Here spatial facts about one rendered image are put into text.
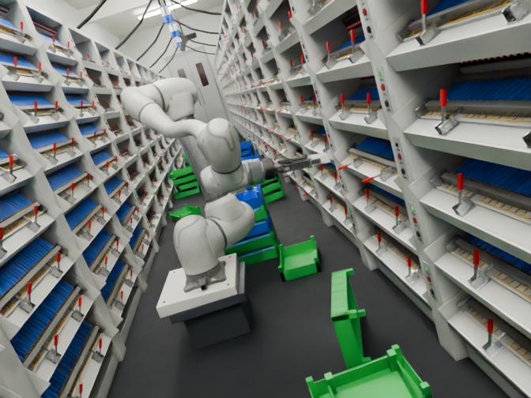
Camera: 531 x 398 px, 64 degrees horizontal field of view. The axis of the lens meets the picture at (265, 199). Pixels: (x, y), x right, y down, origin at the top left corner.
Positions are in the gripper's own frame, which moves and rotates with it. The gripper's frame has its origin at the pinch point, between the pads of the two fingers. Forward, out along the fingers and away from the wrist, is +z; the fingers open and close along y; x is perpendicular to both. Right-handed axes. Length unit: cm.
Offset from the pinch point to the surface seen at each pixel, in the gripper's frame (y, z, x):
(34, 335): -13, -103, 36
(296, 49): 99, 19, -45
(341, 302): -21.0, -4.4, 44.5
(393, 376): -48, 1, 55
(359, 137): 29.4, 24.9, -0.4
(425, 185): -40.6, 18.0, 5.4
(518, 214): -72, 21, 5
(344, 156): 29.4, 17.8, 6.3
